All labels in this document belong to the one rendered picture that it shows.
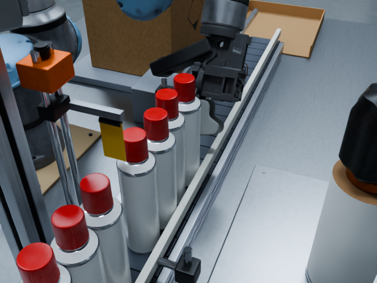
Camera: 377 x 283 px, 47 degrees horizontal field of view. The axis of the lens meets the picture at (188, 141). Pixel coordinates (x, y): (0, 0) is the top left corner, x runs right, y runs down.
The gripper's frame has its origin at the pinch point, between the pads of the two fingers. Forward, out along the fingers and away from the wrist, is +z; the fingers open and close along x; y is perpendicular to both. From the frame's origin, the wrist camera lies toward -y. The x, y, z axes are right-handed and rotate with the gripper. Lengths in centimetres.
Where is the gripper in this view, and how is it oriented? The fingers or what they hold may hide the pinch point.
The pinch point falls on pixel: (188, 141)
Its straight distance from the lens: 77.6
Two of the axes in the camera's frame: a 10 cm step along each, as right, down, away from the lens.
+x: 3.1, -1.0, 9.4
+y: 9.3, 2.2, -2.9
